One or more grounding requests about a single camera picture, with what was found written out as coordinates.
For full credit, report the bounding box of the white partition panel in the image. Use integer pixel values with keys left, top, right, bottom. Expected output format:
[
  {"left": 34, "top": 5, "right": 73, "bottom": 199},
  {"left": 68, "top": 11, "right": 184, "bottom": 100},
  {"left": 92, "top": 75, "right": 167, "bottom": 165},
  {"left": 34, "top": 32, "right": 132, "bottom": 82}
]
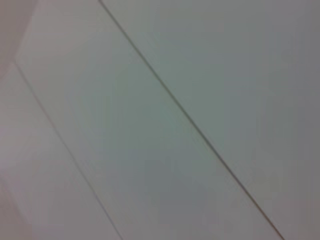
[
  {"left": 0, "top": 62, "right": 123, "bottom": 240},
  {"left": 14, "top": 0, "right": 283, "bottom": 240},
  {"left": 101, "top": 0, "right": 320, "bottom": 240}
]

